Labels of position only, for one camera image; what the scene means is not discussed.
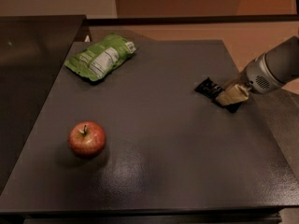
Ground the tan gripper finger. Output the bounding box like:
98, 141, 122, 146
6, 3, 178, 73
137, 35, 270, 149
216, 85, 249, 106
222, 75, 249, 91

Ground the black rxbar chocolate bar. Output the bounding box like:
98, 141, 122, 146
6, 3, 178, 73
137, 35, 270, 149
194, 77, 242, 113

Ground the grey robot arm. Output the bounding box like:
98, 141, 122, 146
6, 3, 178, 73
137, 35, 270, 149
216, 36, 299, 106

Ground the green snack bag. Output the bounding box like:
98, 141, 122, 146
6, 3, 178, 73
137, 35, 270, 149
64, 34, 137, 82

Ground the red apple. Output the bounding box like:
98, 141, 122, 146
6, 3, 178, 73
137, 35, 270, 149
68, 121, 106, 158

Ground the dark side table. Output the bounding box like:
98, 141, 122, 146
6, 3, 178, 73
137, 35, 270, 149
0, 15, 90, 193

